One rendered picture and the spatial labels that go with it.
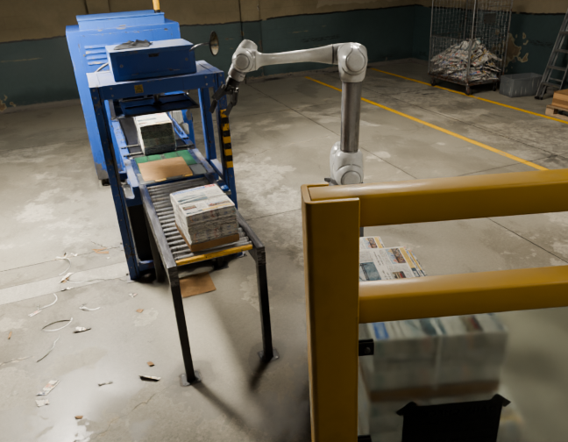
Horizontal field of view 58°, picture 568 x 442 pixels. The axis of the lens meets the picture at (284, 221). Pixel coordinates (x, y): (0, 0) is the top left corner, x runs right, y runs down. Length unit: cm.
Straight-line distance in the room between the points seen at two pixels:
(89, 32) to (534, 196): 556
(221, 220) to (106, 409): 126
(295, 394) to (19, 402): 162
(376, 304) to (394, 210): 19
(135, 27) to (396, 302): 546
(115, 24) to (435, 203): 558
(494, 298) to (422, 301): 13
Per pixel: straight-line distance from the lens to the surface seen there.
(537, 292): 107
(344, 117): 279
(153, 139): 474
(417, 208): 89
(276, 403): 309
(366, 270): 215
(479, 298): 102
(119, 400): 332
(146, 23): 628
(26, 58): 1138
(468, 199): 91
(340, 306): 94
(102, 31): 615
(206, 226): 289
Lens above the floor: 219
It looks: 26 degrees down
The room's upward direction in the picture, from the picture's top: 3 degrees counter-clockwise
